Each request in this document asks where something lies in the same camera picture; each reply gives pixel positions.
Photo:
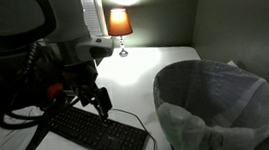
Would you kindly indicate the table lamp orange shade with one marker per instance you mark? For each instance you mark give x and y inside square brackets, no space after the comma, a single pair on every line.
[119,23]

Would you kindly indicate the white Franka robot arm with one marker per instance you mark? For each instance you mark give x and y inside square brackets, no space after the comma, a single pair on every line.
[8,18]

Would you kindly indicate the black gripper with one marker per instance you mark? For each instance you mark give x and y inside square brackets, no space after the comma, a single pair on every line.
[80,74]

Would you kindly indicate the black computer keyboard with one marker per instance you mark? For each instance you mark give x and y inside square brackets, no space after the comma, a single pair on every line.
[107,138]

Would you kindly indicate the bin with white bag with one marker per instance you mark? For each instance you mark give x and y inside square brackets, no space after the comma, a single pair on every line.
[212,110]

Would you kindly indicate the white window blinds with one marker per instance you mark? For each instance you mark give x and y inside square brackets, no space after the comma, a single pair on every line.
[89,12]

